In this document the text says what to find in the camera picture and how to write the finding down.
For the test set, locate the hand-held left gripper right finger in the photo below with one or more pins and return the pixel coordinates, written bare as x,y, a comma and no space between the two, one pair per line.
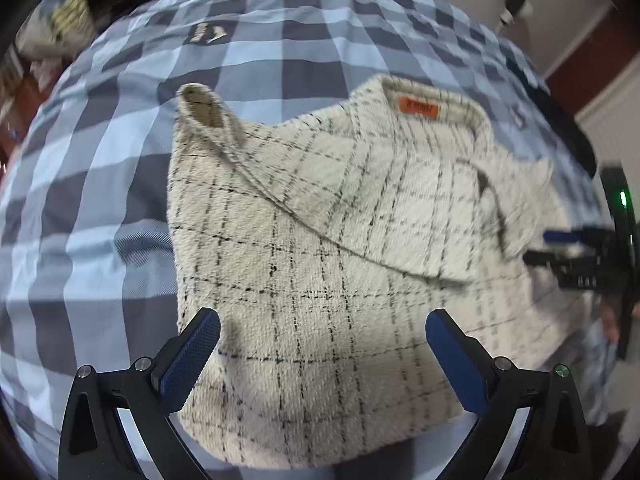
457,360

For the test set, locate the pile of crumpled clothes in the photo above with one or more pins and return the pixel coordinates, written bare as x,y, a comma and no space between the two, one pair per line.
47,25

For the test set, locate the white security camera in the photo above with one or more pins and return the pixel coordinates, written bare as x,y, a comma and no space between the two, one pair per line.
515,9

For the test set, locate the blue checked bed sheet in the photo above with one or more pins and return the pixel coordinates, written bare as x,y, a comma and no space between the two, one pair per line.
125,170

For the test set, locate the person's right hand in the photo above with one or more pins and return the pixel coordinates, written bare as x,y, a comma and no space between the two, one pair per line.
609,320

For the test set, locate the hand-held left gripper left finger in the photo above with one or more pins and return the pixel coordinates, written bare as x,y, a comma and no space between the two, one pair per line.
192,355

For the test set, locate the cream checked fleece jacket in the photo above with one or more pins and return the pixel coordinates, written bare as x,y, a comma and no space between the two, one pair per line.
350,240

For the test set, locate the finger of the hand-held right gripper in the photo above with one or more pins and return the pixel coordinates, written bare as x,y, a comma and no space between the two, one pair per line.
542,259
562,236

